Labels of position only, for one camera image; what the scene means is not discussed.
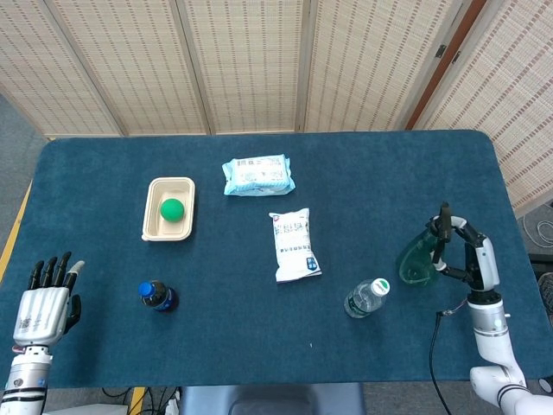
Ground clear water bottle green label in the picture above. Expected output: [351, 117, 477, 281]
[343, 278, 391, 320]

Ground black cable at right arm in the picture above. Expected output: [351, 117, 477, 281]
[429, 302, 472, 415]

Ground green ball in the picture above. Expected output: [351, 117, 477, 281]
[160, 197, 186, 224]

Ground black floor equipment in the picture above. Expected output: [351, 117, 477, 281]
[527, 252, 553, 303]

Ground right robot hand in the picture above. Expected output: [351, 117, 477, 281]
[427, 214, 502, 304]

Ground beige plastic food container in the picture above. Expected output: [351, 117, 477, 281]
[141, 176, 196, 242]

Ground blue table cloth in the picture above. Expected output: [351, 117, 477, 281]
[0, 130, 553, 389]

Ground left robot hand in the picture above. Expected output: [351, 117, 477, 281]
[12, 252, 86, 347]

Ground light blue wet wipes pack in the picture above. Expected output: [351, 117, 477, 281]
[221, 156, 296, 197]

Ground small Pepsi cola bottle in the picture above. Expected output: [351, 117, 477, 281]
[137, 279, 180, 314]

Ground white coiled floor cable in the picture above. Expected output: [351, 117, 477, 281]
[522, 211, 553, 250]

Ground black floor cables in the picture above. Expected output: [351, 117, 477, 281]
[101, 386, 181, 415]

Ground green spray bottle black trigger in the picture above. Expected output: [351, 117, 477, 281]
[396, 201, 454, 287]

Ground white pouch with blue print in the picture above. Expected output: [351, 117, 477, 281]
[268, 207, 322, 284]

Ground beige woven folding screen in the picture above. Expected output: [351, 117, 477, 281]
[0, 0, 553, 217]

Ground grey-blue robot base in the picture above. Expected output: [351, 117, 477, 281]
[178, 383, 366, 415]

